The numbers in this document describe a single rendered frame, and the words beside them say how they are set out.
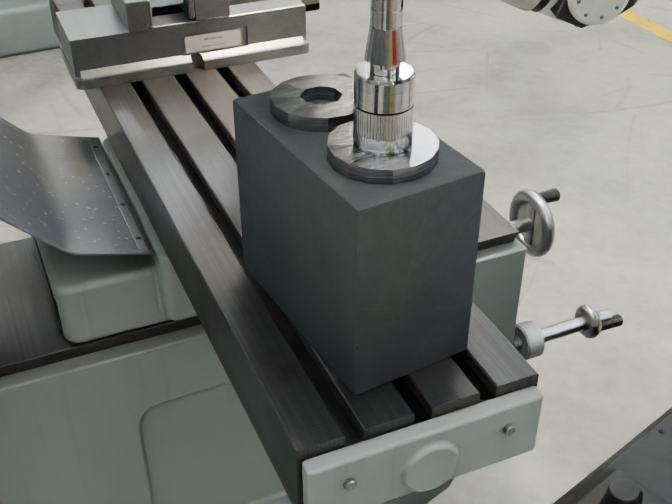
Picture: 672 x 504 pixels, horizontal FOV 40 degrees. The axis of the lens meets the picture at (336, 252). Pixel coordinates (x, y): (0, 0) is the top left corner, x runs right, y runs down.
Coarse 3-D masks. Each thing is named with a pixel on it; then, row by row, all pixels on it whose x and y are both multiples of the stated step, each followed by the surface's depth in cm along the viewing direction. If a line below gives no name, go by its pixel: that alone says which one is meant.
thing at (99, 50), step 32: (128, 0) 126; (256, 0) 141; (288, 0) 138; (64, 32) 129; (96, 32) 128; (128, 32) 128; (160, 32) 130; (192, 32) 131; (224, 32) 133; (256, 32) 135; (288, 32) 137; (96, 64) 128; (128, 64) 130; (160, 64) 131; (192, 64) 132; (224, 64) 134
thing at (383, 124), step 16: (368, 96) 69; (384, 96) 69; (400, 96) 69; (368, 112) 70; (384, 112) 69; (400, 112) 70; (368, 128) 71; (384, 128) 70; (400, 128) 71; (368, 144) 71; (384, 144) 71; (400, 144) 71
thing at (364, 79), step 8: (360, 64) 71; (368, 64) 71; (400, 64) 71; (408, 64) 71; (360, 72) 70; (368, 72) 70; (400, 72) 70; (408, 72) 70; (360, 80) 69; (368, 80) 69; (376, 80) 68; (384, 80) 68; (392, 80) 68; (400, 80) 68; (408, 80) 69; (360, 88) 69; (368, 88) 69; (376, 88) 68; (384, 88) 68; (392, 88) 68; (400, 88) 69; (408, 88) 69
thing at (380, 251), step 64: (256, 128) 80; (320, 128) 77; (256, 192) 84; (320, 192) 72; (384, 192) 70; (448, 192) 71; (256, 256) 89; (320, 256) 76; (384, 256) 71; (448, 256) 75; (320, 320) 80; (384, 320) 75; (448, 320) 79
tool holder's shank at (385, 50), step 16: (384, 0) 66; (400, 0) 66; (384, 16) 66; (400, 16) 67; (368, 32) 68; (384, 32) 67; (400, 32) 68; (368, 48) 68; (384, 48) 68; (400, 48) 68; (384, 64) 68
